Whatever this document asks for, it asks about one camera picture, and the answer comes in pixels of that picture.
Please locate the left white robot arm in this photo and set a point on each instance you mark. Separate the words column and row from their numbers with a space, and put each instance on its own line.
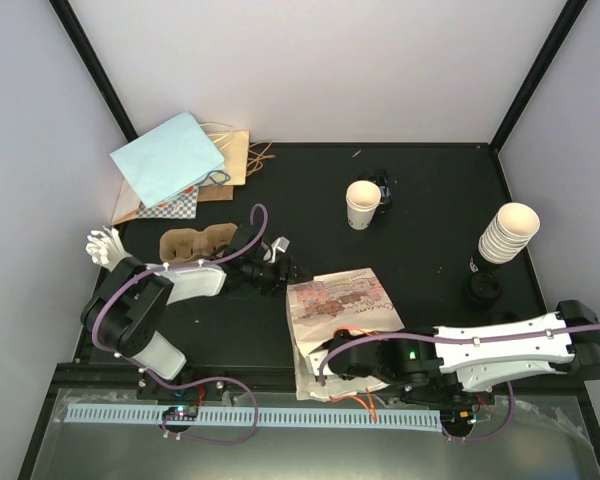
column 124, row 313

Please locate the brown kraft paper bag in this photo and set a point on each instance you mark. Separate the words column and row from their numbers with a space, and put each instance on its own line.
column 219, row 186

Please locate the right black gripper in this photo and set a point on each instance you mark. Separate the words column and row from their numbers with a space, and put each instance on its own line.
column 343, row 334

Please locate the black paper coffee cup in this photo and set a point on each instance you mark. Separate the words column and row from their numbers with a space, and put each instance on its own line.
column 382, row 181

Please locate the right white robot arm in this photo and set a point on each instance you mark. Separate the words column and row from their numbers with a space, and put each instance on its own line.
column 469, row 359

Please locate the black cup lid stack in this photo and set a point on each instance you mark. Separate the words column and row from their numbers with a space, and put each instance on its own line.
column 483, row 287

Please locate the checkered paper bag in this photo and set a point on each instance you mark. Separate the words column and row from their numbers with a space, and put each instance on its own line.
column 184, row 206

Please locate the cream bear paper bag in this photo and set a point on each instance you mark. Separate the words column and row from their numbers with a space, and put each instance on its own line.
column 347, row 302

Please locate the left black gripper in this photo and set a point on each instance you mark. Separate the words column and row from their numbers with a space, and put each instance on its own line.
column 283, row 279

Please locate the white plastic cutlery bunch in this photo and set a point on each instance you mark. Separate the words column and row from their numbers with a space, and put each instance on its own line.
column 105, row 248

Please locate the stack of white cups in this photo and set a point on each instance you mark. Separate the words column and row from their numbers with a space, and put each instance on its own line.
column 508, row 233

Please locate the light blue paper bag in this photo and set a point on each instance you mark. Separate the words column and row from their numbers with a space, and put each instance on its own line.
column 168, row 159

